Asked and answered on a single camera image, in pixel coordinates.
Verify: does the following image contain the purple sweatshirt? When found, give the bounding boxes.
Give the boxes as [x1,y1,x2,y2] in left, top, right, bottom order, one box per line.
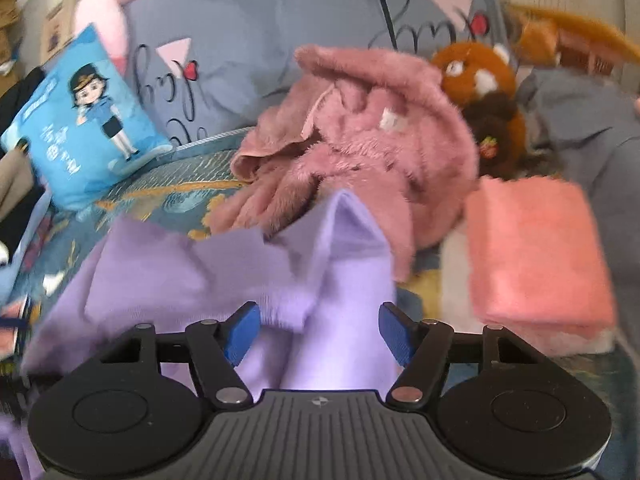
[0,186,402,480]

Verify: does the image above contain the folded white floral cloth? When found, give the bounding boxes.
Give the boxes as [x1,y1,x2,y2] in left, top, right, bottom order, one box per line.
[439,222,615,358]

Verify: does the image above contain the folded pink towel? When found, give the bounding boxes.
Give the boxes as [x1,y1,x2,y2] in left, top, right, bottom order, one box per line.
[464,177,616,337]

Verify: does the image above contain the blue gold patterned quilt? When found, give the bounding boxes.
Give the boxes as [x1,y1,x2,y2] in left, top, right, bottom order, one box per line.
[14,131,639,479]

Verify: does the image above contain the light blue folded garment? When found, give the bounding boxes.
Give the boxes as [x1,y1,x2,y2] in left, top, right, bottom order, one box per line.
[0,184,51,304]

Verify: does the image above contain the pink fleece garment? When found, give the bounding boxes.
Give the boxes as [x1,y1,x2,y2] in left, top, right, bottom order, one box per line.
[206,44,478,282]

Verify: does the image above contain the blue cartoon police pillow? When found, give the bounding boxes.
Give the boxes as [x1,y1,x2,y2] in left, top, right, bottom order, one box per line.
[1,26,174,211]

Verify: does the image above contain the folded beige garment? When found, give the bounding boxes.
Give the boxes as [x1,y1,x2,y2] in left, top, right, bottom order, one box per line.
[0,150,35,220]

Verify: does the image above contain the red panda plush toy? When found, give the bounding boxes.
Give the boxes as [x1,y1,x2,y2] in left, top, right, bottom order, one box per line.
[432,41,526,179]

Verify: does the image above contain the grey printed sofa cover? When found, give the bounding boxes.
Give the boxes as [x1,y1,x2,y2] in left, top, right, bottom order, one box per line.
[125,0,506,145]

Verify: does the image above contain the pink plastic basket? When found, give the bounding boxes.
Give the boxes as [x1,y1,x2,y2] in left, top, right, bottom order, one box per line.
[501,0,639,76]

